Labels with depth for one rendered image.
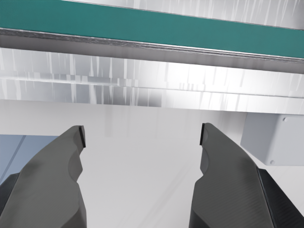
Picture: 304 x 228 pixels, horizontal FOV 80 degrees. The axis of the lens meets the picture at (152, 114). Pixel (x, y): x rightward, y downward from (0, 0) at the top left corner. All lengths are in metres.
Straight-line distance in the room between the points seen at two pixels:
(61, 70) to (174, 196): 0.30
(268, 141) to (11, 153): 1.41
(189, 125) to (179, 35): 0.16
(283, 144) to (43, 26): 0.29
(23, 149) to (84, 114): 1.15
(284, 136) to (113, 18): 0.23
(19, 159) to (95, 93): 1.31
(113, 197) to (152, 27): 0.29
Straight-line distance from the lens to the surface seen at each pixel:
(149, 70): 0.18
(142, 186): 0.36
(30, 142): 1.40
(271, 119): 0.27
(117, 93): 0.18
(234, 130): 0.36
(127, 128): 0.30
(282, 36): 0.26
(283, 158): 0.29
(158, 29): 0.20
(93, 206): 0.39
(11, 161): 1.51
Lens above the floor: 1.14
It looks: 72 degrees down
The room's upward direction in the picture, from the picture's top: 156 degrees clockwise
